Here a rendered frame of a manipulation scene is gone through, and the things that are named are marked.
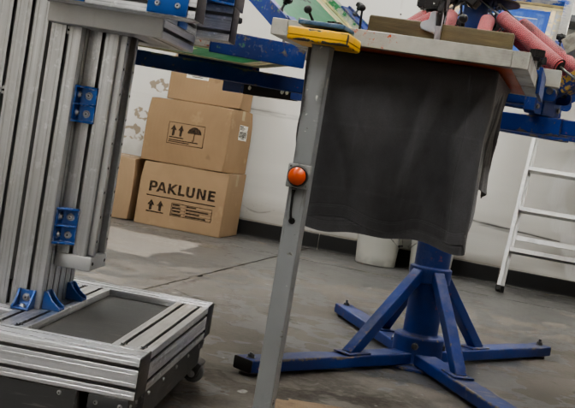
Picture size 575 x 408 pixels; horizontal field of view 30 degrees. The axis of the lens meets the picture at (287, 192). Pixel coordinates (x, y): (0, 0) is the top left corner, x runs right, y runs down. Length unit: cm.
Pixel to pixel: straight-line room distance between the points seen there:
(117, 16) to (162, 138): 466
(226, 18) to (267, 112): 460
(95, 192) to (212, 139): 440
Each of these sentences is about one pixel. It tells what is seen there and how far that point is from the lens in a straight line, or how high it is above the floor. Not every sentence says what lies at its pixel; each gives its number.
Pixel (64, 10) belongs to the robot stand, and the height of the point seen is 93.
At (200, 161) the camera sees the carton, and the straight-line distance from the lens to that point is 701.
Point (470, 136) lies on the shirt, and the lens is 247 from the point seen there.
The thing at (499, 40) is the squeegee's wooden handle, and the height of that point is 108.
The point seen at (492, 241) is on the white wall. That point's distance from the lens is 712.
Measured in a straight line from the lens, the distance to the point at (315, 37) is 220.
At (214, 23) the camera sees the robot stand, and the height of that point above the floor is 98.
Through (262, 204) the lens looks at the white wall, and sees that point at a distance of 738.
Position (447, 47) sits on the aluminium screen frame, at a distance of 239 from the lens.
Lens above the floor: 73
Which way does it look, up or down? 3 degrees down
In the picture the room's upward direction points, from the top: 9 degrees clockwise
